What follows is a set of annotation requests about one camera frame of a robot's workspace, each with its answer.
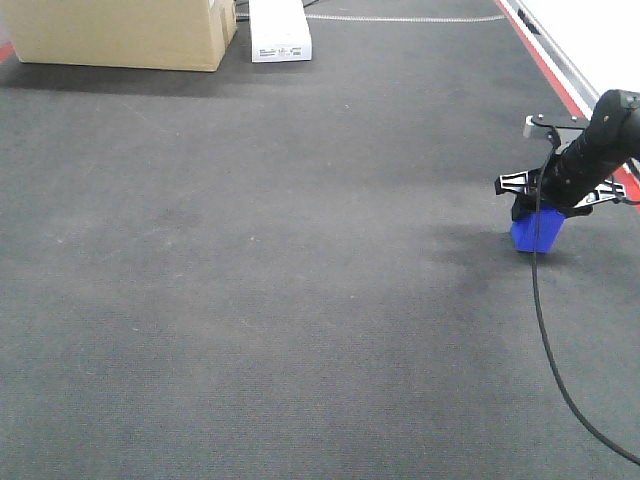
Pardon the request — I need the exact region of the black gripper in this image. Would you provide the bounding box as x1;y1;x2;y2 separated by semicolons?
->
494;151;628;221

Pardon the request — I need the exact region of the small blue parts bin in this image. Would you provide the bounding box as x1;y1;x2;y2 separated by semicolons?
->
510;202;567;254

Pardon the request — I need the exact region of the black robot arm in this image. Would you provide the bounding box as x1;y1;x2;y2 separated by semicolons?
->
495;90;639;221

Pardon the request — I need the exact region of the white long carton box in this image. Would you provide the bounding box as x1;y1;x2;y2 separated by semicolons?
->
249;0;313;63

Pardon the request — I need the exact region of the brown cardboard box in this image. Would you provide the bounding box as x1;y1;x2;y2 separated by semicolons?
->
1;0;236;72

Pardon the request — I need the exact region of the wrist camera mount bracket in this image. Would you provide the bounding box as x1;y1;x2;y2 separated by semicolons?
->
523;114;589;144

